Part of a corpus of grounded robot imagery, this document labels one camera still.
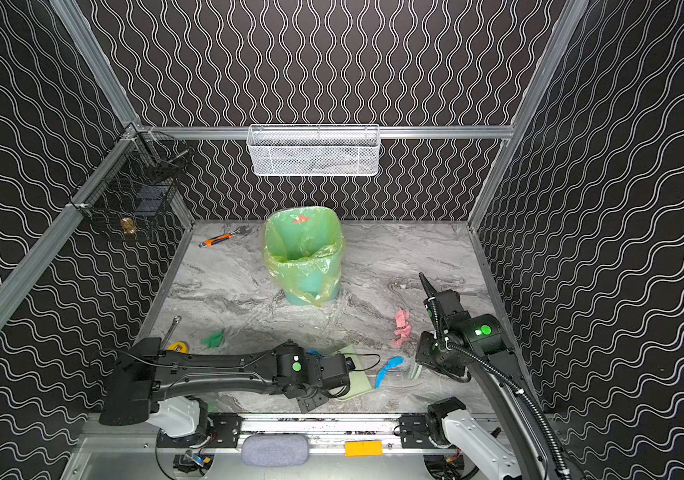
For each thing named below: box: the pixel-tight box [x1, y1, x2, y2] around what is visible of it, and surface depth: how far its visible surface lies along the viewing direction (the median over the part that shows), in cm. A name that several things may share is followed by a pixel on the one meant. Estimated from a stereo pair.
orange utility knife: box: [199, 234, 233, 248], surface depth 116 cm
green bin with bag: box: [263, 206, 344, 308], surface depth 85 cm
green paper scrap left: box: [201, 329, 224, 349], surface depth 92 cm
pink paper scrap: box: [391, 308, 412, 345], surface depth 94 cm
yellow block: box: [345, 440, 383, 457], surface depth 73 cm
